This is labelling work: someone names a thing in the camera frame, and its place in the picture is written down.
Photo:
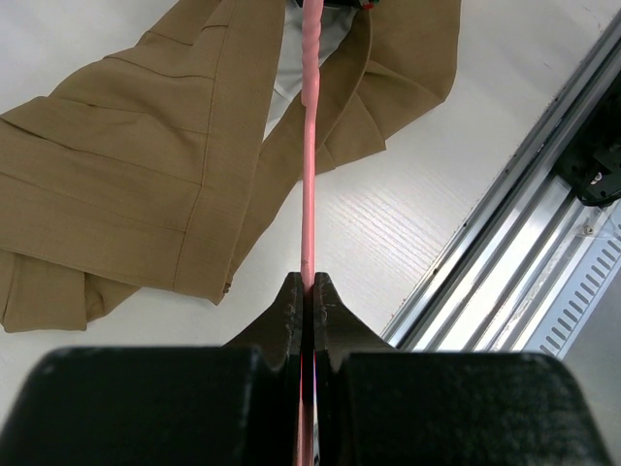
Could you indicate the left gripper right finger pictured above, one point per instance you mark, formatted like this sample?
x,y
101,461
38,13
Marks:
x,y
380,406

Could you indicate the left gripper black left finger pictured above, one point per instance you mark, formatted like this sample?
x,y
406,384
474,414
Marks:
x,y
230,405

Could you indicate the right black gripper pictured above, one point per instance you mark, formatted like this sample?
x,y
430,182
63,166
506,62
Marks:
x,y
349,4

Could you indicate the pink wire hanger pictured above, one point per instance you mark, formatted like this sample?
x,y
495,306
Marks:
x,y
311,29

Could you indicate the tan brown skirt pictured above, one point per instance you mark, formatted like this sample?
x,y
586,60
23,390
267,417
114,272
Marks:
x,y
157,166

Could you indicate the aluminium mounting rail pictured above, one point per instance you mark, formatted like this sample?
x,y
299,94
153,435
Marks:
x,y
500,274

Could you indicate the white slotted cable duct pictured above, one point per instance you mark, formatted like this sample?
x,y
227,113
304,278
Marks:
x,y
578,298

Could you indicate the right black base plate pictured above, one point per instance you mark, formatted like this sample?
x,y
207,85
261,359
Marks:
x,y
590,164

